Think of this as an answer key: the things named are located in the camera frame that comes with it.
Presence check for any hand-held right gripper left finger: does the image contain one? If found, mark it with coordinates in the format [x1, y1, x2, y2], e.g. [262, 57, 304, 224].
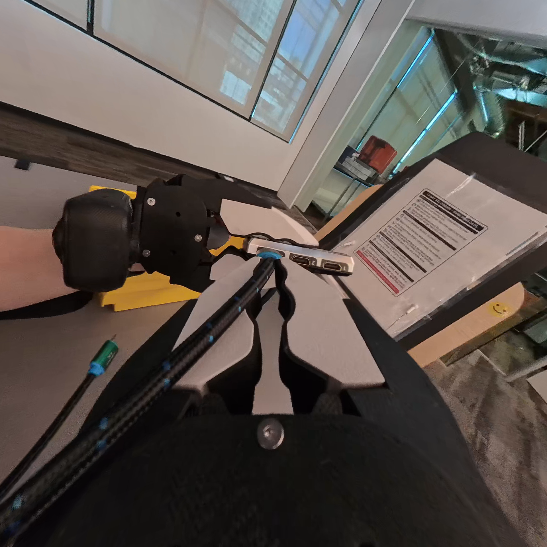
[171, 256, 278, 415]

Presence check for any silver hdmi hub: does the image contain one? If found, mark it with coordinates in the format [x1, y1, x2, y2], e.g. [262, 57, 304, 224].
[244, 234, 356, 277]

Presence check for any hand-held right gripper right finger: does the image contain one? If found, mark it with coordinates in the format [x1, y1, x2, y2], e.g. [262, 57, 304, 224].
[273, 258, 387, 415]

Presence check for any black braided hdmi cable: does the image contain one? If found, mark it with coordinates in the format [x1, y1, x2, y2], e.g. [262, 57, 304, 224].
[0, 250, 285, 540]

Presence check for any metal shelf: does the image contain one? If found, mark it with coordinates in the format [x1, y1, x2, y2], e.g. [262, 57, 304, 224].
[331, 147, 382, 207]

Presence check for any silver ventilation duct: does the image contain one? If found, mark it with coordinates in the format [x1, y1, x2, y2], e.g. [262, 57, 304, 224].
[470, 83, 515, 139]

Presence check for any black strap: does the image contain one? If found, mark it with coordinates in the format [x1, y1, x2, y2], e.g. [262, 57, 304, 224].
[0, 293, 92, 321]

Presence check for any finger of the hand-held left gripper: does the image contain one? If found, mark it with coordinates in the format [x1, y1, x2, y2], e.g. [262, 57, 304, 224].
[209, 246, 259, 283]
[218, 199, 320, 249]

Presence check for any black sign stand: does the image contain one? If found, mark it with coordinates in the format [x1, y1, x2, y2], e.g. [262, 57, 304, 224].
[316, 130, 547, 352]

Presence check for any large window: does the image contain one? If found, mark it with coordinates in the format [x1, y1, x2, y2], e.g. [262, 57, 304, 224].
[0, 0, 364, 144]

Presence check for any red box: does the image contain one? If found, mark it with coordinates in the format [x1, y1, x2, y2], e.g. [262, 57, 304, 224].
[358, 135, 398, 172]

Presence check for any white instruction sheet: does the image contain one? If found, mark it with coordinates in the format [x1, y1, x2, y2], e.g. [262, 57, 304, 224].
[342, 158, 547, 339]

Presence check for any person's left forearm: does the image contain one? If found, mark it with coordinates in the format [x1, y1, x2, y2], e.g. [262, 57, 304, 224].
[0, 226, 146, 313]

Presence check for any yellow block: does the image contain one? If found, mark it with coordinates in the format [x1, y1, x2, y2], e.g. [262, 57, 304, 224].
[87, 185, 202, 311]

